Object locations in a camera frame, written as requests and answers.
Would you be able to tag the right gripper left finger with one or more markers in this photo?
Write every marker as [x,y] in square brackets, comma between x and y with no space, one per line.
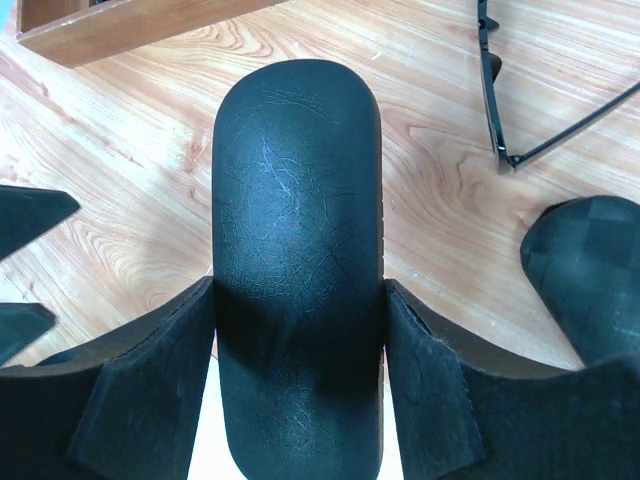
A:
[125,405]

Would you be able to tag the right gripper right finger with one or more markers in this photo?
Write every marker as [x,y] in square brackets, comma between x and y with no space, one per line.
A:
[468,409]

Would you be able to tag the black sunglasses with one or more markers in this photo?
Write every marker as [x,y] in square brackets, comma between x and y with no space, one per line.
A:
[551,69]

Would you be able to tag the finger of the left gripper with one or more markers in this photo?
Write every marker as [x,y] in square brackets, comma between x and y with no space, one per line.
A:
[27,213]
[22,324]

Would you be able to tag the wooden divided organizer tray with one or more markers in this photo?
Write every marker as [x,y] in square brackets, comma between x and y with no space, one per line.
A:
[75,33]

